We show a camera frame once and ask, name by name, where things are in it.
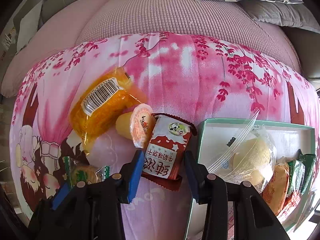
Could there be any yellow orange snack pack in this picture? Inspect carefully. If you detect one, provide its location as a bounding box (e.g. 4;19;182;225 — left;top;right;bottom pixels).
69;67;146;155

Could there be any grey green sofa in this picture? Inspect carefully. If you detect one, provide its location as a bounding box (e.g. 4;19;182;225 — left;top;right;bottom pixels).
1;0;319;98

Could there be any teal white cardboard tray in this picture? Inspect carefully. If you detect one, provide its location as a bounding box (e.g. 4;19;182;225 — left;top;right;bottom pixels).
184;118;315;239

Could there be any light grey cushion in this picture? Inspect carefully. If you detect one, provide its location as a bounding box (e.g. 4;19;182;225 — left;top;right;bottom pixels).
13;0;43;53

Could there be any pink textured sofa cover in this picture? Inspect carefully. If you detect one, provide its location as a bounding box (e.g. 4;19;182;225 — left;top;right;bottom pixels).
1;0;300;98

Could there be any jelly cup pink lid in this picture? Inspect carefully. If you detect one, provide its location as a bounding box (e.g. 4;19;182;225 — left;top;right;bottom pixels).
116;103;156;148

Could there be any red patterned flat pack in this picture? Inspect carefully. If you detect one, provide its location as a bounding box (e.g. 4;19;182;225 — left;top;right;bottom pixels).
278;191;300;220

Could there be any dark red milk snack pack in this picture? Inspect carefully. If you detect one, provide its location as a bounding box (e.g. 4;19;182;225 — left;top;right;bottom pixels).
142;113;197;191

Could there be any clear green biscuit pack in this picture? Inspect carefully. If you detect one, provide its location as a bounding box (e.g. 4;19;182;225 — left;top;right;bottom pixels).
63;157;110;190

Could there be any dark green biscuit pack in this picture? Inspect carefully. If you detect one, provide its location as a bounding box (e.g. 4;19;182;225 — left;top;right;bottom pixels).
298;149;316;195

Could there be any cartoon print pink cloth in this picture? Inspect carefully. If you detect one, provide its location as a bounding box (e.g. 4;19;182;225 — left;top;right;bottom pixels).
10;32;319;218

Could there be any beige brown snack pack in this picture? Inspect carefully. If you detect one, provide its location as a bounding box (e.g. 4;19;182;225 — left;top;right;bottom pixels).
262;163;290;216

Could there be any light green foil pack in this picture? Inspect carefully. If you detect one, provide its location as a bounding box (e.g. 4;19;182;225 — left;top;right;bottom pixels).
286;160;305;197

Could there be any clear bag white pastry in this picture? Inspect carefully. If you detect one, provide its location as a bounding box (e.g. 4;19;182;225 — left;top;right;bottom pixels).
205;110;277;193

